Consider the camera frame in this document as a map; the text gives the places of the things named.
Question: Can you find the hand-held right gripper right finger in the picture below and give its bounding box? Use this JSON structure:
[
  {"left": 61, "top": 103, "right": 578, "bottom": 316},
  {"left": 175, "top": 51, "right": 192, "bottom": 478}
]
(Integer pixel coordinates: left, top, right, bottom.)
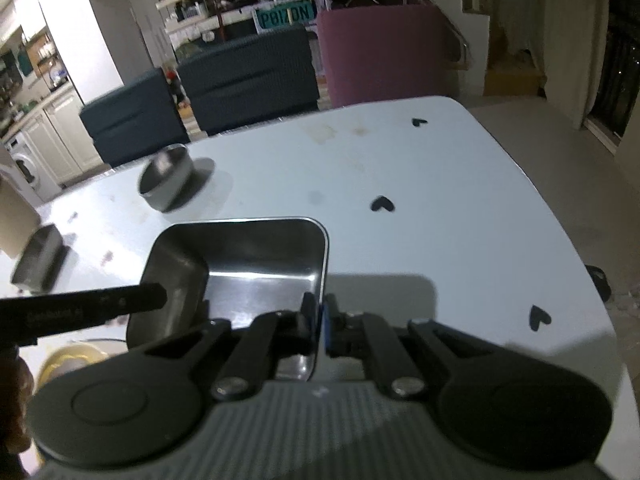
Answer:
[{"left": 322, "top": 295, "right": 481, "bottom": 401}]

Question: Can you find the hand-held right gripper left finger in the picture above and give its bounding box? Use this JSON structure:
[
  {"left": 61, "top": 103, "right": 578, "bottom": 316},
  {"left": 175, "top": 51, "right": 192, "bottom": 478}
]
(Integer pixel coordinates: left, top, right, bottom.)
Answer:
[{"left": 145, "top": 294, "right": 321, "bottom": 401}]

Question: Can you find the maroon armchair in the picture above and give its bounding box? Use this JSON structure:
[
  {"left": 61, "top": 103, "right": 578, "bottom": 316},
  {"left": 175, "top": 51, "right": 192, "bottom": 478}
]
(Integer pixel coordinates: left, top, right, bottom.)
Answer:
[{"left": 316, "top": 4, "right": 468, "bottom": 109}]

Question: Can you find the teal licence plate sign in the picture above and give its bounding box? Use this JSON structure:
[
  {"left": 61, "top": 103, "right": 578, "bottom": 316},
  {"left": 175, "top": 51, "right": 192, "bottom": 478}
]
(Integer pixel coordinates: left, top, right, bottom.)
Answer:
[{"left": 253, "top": 2, "right": 318, "bottom": 31}]

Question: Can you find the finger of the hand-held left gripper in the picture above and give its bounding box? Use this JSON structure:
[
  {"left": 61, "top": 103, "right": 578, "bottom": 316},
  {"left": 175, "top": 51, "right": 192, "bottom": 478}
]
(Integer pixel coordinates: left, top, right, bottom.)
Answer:
[{"left": 0, "top": 282, "right": 167, "bottom": 348}]

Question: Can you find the white kitchen cabinet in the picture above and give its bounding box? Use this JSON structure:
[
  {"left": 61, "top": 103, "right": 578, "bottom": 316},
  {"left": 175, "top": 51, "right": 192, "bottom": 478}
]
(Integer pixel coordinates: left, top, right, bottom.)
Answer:
[{"left": 25, "top": 87, "right": 101, "bottom": 186}]

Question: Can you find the small rectangular steel tray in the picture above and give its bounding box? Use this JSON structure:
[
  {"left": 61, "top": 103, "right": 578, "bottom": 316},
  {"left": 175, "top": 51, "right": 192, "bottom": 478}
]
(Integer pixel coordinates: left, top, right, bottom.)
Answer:
[{"left": 10, "top": 224, "right": 68, "bottom": 293}]

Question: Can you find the brown cardboard box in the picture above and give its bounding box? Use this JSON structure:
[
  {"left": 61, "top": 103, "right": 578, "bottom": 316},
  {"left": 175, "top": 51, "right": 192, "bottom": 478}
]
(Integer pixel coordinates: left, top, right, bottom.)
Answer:
[{"left": 484, "top": 57, "right": 547, "bottom": 97}]

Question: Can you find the white washing machine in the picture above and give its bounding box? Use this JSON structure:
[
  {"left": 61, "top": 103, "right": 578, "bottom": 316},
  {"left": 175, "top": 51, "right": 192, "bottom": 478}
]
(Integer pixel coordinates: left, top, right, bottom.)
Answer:
[{"left": 4, "top": 132, "right": 63, "bottom": 203}]

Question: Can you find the cream ceramic bowl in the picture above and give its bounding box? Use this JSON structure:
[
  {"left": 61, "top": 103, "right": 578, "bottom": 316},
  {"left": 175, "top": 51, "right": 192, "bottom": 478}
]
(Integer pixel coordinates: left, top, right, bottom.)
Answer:
[{"left": 36, "top": 340, "right": 131, "bottom": 386}]

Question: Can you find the round steel bowl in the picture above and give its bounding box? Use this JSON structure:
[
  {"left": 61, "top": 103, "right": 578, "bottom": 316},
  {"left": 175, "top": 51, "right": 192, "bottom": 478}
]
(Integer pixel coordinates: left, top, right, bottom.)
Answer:
[{"left": 137, "top": 143, "right": 195, "bottom": 212}]

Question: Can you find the person's left hand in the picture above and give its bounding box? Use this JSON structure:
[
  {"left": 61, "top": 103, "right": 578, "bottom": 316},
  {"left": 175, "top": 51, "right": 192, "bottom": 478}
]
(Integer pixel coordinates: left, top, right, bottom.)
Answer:
[{"left": 0, "top": 352, "right": 33, "bottom": 461}]

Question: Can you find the dark blue chair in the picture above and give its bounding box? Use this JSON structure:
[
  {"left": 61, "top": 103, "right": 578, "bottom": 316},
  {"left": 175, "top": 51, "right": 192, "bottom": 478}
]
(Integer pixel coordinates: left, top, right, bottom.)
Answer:
[
  {"left": 177, "top": 25, "right": 320, "bottom": 137},
  {"left": 79, "top": 67, "right": 191, "bottom": 168}
]

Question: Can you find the cream storage shelf rack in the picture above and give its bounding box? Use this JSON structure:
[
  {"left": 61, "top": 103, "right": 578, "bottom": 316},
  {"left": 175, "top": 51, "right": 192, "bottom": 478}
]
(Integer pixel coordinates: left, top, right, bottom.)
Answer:
[{"left": 155, "top": 0, "right": 226, "bottom": 46}]

